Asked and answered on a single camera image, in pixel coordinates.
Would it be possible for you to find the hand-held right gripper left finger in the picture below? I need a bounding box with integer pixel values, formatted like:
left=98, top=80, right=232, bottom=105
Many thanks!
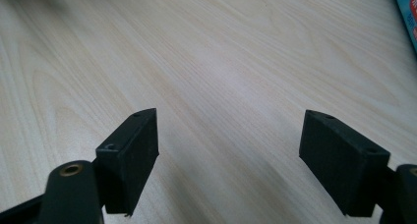
left=94, top=107, right=160, bottom=217

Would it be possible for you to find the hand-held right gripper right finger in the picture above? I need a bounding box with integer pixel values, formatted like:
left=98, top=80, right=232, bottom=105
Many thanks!
left=298, top=109, right=391, bottom=218

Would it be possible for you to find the blue wet wipes pack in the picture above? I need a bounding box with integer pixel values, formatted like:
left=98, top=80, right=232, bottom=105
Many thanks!
left=389, top=0, right=417, bottom=58

